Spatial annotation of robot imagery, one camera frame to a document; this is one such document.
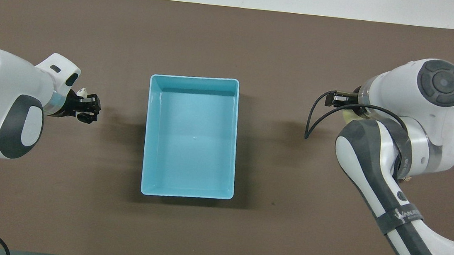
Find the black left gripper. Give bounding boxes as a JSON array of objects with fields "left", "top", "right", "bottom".
[{"left": 48, "top": 87, "right": 103, "bottom": 123}]

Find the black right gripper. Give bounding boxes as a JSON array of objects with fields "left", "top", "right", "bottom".
[{"left": 325, "top": 88, "right": 361, "bottom": 112}]

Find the light blue plastic storage box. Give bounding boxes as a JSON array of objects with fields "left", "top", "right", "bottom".
[{"left": 139, "top": 71, "right": 245, "bottom": 204}]

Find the brown table mat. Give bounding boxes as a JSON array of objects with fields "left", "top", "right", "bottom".
[{"left": 0, "top": 0, "right": 454, "bottom": 255}]

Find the black arm strap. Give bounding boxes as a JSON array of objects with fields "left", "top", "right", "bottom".
[{"left": 375, "top": 204, "right": 425, "bottom": 239}]

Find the black and white panda toy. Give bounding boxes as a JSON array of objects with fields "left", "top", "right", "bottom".
[{"left": 73, "top": 86, "right": 101, "bottom": 125}]

